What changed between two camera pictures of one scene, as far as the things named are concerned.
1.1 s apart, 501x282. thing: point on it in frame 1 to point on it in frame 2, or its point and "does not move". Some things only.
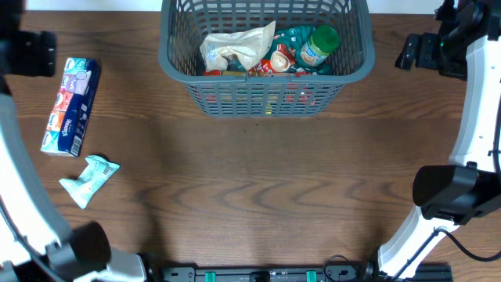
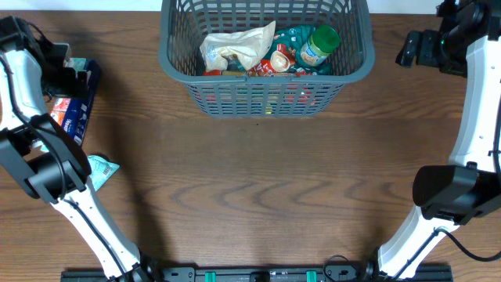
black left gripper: (30, 63) to (75, 86)
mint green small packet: (96, 175) does not move
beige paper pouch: (247, 46) does not move
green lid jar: (324, 41) does not move
